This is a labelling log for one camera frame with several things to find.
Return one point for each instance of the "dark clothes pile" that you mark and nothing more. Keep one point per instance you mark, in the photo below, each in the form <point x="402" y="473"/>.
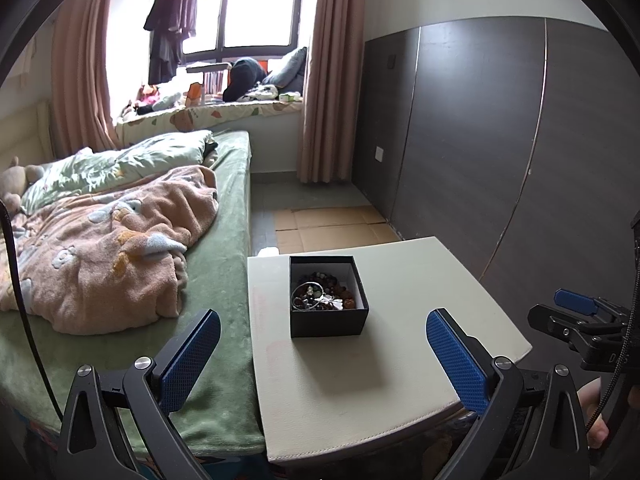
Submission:
<point x="242" y="77"/>

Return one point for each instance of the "flat cardboard sheets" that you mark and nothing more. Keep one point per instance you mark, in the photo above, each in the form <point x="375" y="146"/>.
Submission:
<point x="330" y="230"/>

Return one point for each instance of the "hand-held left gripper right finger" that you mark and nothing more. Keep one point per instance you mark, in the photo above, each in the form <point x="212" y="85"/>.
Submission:
<point x="457" y="360"/>

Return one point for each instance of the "orange box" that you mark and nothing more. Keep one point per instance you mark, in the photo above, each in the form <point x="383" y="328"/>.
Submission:
<point x="194" y="95"/>

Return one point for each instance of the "heap of mixed jewelry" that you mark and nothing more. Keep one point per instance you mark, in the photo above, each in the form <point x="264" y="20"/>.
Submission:
<point x="325" y="295"/>

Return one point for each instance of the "white wall socket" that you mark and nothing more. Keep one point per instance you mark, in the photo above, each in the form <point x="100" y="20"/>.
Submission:
<point x="379" y="153"/>

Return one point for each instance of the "black jewelry box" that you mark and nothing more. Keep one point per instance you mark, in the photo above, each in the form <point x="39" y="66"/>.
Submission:
<point x="325" y="325"/>

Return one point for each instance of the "dark hanging clothes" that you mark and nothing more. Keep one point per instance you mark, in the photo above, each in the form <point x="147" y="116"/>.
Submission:
<point x="170" y="10"/>

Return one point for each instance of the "green bedsheet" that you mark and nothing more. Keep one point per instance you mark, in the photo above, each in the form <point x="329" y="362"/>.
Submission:
<point x="225" y="240"/>

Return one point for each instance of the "grey pillow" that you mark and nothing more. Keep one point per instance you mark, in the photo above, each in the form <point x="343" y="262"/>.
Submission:
<point x="287" y="67"/>

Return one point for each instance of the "pink fleece blanket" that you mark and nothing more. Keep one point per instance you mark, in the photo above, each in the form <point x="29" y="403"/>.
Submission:
<point x="100" y="260"/>

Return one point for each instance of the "dark framed window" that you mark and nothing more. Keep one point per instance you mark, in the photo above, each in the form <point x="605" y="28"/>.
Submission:
<point x="255" y="10"/>

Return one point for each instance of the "pink curtain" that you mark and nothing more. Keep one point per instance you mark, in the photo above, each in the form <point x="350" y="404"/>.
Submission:
<point x="330" y="60"/>
<point x="80" y="60"/>

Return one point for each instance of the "beige plush toy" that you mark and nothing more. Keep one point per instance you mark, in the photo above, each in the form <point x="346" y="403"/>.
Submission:
<point x="15" y="175"/>

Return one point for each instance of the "green patterned quilt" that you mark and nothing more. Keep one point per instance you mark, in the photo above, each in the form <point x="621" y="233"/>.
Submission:
<point x="125" y="160"/>

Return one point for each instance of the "small folding table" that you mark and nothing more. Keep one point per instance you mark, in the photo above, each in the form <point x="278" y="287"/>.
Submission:
<point x="210" y="66"/>

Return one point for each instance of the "pink plush toy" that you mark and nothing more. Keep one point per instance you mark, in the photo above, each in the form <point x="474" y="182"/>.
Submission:
<point x="145" y="97"/>

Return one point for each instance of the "patterned window seat cushion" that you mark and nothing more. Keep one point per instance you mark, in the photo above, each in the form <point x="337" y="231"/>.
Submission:
<point x="210" y="117"/>

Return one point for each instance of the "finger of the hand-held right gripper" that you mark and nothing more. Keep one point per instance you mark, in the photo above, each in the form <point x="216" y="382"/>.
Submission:
<point x="560" y="325"/>
<point x="575" y="300"/>

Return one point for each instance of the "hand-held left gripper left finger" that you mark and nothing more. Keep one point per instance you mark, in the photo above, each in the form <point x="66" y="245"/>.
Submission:
<point x="192" y="360"/>

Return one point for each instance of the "person's right hand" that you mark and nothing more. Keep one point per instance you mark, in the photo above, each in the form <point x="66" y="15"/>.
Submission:
<point x="587" y="395"/>

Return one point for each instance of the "beige bed headboard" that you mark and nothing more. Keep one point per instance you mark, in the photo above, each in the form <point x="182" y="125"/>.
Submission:
<point x="25" y="135"/>

